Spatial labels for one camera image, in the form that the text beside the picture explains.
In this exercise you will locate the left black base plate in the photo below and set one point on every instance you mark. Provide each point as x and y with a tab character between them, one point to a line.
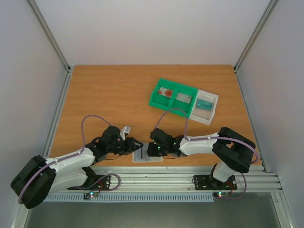
95	183

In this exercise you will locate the aluminium front rail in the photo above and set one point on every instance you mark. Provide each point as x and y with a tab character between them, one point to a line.
179	178

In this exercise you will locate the grey card in bin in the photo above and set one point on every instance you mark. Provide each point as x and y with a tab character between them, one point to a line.
183	98

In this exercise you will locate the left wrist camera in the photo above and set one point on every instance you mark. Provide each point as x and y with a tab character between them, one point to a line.
125	132

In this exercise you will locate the right aluminium frame post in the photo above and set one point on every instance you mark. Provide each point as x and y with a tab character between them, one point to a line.
257	30

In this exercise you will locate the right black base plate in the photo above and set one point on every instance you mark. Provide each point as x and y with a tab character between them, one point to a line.
204	182

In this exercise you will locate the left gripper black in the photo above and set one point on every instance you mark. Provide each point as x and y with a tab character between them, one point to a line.
130	145

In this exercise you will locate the green two-compartment bin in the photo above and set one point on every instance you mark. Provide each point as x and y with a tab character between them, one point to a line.
165	103

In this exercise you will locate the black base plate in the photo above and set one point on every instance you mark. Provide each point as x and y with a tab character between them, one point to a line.
204	182
95	183

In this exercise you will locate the right small circuit board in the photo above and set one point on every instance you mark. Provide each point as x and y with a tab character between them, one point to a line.
220	194

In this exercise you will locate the teal credit card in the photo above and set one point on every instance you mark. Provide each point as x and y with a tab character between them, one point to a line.
203	105

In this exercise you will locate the aluminium frame post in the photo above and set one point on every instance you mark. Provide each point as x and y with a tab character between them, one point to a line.
257	30
37	12

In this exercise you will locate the small circuit board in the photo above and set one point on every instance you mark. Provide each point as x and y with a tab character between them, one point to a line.
220	194
90	195

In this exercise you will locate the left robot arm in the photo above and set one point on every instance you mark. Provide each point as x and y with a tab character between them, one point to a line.
41	177

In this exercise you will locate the left small circuit board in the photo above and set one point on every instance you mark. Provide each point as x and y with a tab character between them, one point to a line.
90	195

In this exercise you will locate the left aluminium frame post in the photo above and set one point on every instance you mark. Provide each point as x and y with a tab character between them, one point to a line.
37	12

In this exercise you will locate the slotted grey cable duct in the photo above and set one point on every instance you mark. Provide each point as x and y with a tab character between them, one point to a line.
127	197

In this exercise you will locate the beige leather card holder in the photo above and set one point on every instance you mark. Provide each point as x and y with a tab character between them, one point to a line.
152	159

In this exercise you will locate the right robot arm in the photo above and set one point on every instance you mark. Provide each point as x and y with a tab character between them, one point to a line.
236	152

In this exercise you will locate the white translucent bin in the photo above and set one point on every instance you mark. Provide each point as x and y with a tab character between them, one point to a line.
203	116

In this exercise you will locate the card with red circles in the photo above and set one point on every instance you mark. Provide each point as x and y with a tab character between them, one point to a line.
165	92

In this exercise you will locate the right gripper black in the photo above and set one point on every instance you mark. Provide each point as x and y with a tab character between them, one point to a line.
152	149

